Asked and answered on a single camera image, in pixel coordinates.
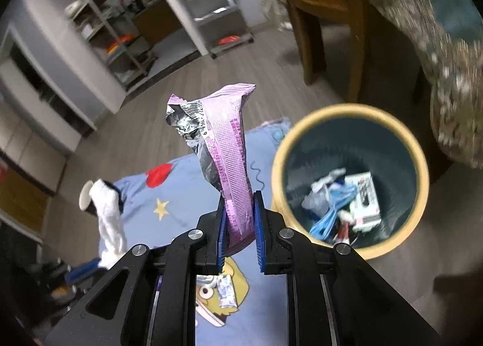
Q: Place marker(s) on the blue face mask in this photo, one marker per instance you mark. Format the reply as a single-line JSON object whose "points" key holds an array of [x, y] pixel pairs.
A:
{"points": [[338, 196]]}

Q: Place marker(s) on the brown wooden chair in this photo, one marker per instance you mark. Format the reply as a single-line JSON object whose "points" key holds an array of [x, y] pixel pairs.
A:
{"points": [[306, 17]]}

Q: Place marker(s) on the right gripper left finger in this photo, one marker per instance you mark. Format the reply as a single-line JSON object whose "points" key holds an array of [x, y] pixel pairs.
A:
{"points": [[199, 251]]}

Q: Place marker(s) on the small silver foil packet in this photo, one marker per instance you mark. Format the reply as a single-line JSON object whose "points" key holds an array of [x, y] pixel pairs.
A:
{"points": [[226, 292]]}

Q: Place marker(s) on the clear plastic wrapper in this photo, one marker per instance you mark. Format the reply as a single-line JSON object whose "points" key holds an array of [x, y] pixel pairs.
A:
{"points": [[317, 202]]}

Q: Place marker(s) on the white green medicine box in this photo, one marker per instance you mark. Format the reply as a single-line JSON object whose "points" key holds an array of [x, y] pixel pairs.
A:
{"points": [[365, 206]]}

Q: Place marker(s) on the black white ceramic mug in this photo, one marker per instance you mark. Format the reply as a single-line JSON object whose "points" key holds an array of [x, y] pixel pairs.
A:
{"points": [[98, 192]]}

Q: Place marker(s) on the metal kitchen shelf rack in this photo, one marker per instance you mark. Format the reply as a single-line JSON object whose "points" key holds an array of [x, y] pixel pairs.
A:
{"points": [[108, 29]]}

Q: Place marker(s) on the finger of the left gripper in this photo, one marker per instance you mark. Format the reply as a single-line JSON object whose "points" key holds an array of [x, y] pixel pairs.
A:
{"points": [[82, 272]]}

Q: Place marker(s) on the purple snack wrapper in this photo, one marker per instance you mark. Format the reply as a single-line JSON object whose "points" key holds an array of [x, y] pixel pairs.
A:
{"points": [[213, 128]]}

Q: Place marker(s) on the yellow rimmed teal trash bin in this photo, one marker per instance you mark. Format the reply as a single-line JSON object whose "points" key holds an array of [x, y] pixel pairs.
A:
{"points": [[353, 166]]}

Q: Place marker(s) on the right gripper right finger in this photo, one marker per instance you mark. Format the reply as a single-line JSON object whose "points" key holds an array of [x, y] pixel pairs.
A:
{"points": [[318, 304]]}

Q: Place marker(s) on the light blue cartoon blanket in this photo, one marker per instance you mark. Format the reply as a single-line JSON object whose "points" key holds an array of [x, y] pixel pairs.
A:
{"points": [[160, 204]]}

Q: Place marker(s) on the red white paper cup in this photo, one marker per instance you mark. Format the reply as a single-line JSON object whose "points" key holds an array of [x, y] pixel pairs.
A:
{"points": [[343, 230]]}

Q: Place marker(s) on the lace embroidered teal tablecloth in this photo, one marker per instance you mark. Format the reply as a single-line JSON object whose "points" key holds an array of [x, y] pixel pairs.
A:
{"points": [[447, 36]]}

